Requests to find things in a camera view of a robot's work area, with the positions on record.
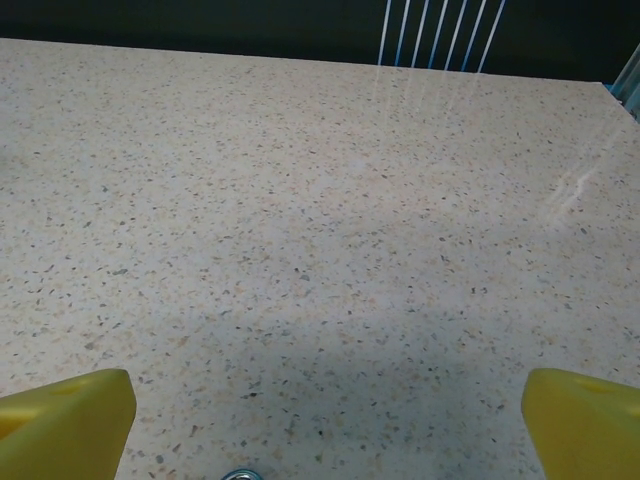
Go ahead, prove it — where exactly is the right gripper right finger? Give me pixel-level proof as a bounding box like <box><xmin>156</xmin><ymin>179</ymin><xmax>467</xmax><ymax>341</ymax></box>
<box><xmin>521</xmin><ymin>368</ymin><xmax>640</xmax><ymax>480</ymax></box>

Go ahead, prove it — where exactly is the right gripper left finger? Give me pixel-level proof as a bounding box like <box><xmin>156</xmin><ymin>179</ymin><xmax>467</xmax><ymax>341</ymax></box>
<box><xmin>0</xmin><ymin>368</ymin><xmax>137</xmax><ymax>480</ymax></box>

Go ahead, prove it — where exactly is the aluminium frame post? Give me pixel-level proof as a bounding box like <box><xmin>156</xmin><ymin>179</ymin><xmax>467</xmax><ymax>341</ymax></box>
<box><xmin>607</xmin><ymin>42</ymin><xmax>640</xmax><ymax>121</ymax></box>

